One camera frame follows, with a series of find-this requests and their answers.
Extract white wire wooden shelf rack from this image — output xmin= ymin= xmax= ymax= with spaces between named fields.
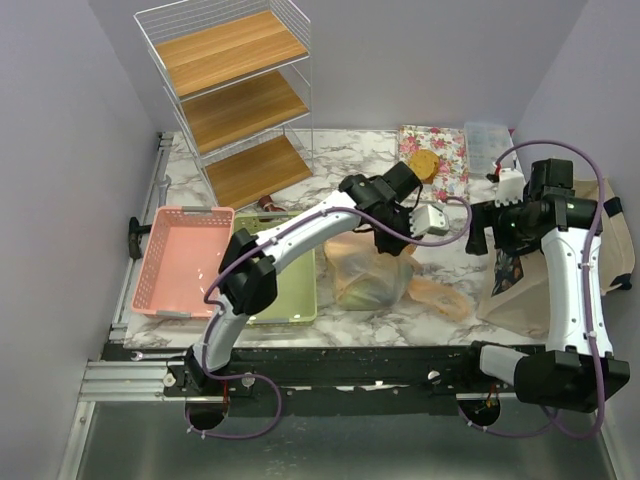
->
xmin=134 ymin=1 xmax=314 ymax=209

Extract green plastic basket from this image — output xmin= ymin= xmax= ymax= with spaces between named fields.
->
xmin=234 ymin=211 xmax=317 ymax=327

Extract brown small bottle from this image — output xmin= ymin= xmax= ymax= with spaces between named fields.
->
xmin=258 ymin=195 xmax=285 ymax=212

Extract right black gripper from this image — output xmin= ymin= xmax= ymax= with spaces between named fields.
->
xmin=466 ymin=195 xmax=538 ymax=254

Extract beige canvas tote bag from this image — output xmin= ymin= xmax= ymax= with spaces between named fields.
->
xmin=476 ymin=180 xmax=635 ymax=339

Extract black clamp handle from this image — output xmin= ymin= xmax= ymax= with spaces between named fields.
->
xmin=128 ymin=217 xmax=152 ymax=260

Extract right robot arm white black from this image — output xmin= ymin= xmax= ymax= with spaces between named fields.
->
xmin=459 ymin=159 xmax=630 ymax=413

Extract pink plastic basket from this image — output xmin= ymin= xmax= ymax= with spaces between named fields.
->
xmin=131 ymin=206 xmax=235 ymax=320

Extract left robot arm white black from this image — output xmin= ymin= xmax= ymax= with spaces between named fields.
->
xmin=185 ymin=163 xmax=422 ymax=395

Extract clear plastic compartment box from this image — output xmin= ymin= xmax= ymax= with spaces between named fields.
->
xmin=464 ymin=122 xmax=513 ymax=177

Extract floral pattern tray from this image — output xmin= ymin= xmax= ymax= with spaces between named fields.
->
xmin=397 ymin=125 xmax=469 ymax=202

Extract brown bread slices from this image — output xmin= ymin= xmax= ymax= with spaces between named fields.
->
xmin=408 ymin=150 xmax=440 ymax=184

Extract black metal base rail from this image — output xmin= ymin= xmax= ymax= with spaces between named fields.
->
xmin=82 ymin=345 xmax=513 ymax=421

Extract orange plastic grocery bag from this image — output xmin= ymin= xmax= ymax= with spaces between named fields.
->
xmin=323 ymin=232 xmax=471 ymax=321

